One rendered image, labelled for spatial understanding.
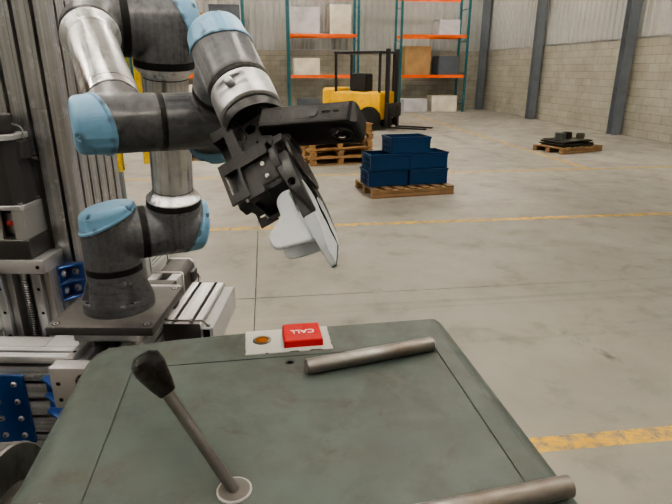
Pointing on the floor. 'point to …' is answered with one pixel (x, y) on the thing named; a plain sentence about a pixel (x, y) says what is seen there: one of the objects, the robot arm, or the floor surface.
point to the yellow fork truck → (388, 109)
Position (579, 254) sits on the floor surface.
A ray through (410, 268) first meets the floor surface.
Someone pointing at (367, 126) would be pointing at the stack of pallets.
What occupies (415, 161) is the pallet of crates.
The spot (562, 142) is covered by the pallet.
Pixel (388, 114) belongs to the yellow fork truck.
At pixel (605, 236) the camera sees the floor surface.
